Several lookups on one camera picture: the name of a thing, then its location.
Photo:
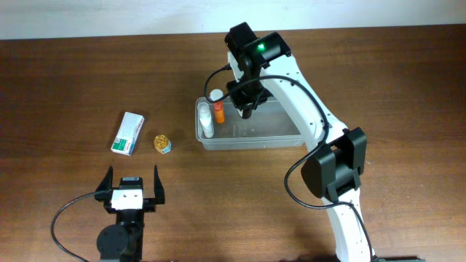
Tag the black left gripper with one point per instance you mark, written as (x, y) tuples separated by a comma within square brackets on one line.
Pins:
[(153, 199)]

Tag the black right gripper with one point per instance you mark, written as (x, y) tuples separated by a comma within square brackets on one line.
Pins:
[(246, 109)]

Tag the orange tube with white cap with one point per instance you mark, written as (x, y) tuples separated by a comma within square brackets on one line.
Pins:
[(218, 106)]

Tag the white lotion bottle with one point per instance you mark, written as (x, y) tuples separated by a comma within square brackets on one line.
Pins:
[(205, 119)]

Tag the dark bottle with white cap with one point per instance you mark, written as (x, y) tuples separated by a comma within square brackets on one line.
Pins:
[(246, 111)]

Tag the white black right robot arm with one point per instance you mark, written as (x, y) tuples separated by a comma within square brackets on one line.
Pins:
[(264, 67)]

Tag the clear plastic container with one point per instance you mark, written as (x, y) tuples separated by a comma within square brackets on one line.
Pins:
[(268, 127)]

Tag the white green medicine box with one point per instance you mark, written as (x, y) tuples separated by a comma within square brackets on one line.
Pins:
[(127, 134)]

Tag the small gold-lidded balm jar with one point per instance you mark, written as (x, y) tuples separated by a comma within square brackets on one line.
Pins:
[(162, 144)]

